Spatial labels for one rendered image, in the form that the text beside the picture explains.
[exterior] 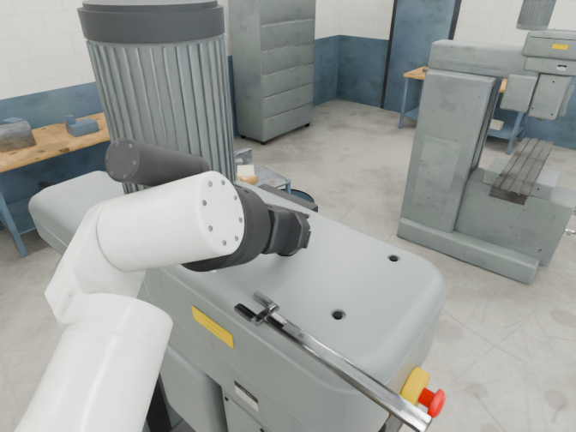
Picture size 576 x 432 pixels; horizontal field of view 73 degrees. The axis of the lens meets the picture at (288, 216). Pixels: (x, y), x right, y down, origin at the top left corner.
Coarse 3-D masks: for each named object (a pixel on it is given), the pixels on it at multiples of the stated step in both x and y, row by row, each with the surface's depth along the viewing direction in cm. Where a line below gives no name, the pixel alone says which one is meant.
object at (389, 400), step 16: (240, 304) 48; (272, 304) 48; (256, 320) 46; (272, 320) 46; (288, 320) 46; (288, 336) 44; (304, 336) 44; (320, 352) 42; (336, 352) 42; (336, 368) 41; (352, 368) 41; (352, 384) 39; (368, 384) 39; (384, 400) 38; (400, 400) 38; (400, 416) 36; (416, 416) 36
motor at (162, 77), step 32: (96, 0) 56; (128, 0) 56; (160, 0) 56; (192, 0) 56; (96, 32) 50; (128, 32) 49; (160, 32) 49; (192, 32) 51; (224, 32) 58; (96, 64) 54; (128, 64) 51; (160, 64) 52; (192, 64) 53; (224, 64) 59; (128, 96) 54; (160, 96) 54; (192, 96) 56; (224, 96) 61; (128, 128) 57; (160, 128) 56; (192, 128) 58; (224, 128) 62; (224, 160) 65; (128, 192) 65
